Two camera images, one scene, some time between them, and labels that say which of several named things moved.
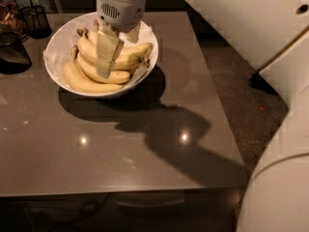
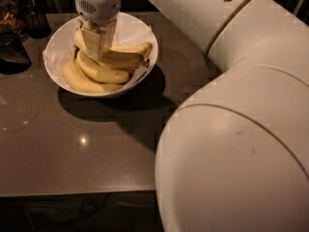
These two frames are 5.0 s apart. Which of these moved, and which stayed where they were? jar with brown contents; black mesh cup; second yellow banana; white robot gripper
Moved: white robot gripper
Stayed: jar with brown contents; second yellow banana; black mesh cup
